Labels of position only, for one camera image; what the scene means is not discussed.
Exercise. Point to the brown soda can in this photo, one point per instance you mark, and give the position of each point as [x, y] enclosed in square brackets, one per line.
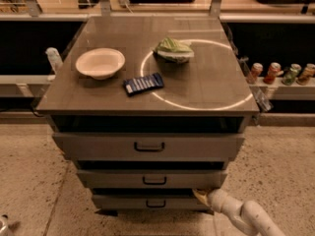
[306, 75]

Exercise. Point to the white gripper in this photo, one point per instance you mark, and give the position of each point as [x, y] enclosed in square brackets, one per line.
[214, 196]

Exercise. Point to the white bottle on shelf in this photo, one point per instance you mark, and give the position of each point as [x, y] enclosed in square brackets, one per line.
[54, 58]

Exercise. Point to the grey top drawer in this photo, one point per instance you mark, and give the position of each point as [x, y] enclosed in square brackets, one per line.
[149, 147]

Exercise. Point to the red soda can left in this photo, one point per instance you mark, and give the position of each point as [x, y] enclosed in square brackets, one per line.
[254, 73]

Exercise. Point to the green chip bag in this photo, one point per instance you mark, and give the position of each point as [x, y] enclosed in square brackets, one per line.
[174, 50]

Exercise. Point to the green soda can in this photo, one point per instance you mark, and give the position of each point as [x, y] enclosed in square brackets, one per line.
[291, 74]

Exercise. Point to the clear plastic bag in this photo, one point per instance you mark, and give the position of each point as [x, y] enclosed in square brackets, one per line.
[261, 99]

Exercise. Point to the white object floor corner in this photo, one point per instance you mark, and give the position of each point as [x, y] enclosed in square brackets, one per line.
[4, 227]

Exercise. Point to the blue snack packet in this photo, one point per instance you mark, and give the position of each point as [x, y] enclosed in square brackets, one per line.
[142, 84]

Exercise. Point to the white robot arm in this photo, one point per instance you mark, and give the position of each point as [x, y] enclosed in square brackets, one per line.
[248, 217]

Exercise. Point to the white bowl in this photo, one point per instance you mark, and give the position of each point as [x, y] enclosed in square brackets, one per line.
[100, 63]

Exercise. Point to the grey drawer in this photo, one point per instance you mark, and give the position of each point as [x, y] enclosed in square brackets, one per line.
[147, 202]
[149, 147]
[144, 179]

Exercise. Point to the grey middle drawer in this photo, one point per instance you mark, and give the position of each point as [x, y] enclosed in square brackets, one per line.
[144, 179]

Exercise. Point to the grey drawer cabinet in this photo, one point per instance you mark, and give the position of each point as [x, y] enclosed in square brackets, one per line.
[206, 95]

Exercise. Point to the red soda can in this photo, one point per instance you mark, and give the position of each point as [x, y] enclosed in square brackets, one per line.
[254, 73]
[275, 69]

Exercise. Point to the grey bottom drawer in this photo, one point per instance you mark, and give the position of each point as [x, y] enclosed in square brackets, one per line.
[147, 202]

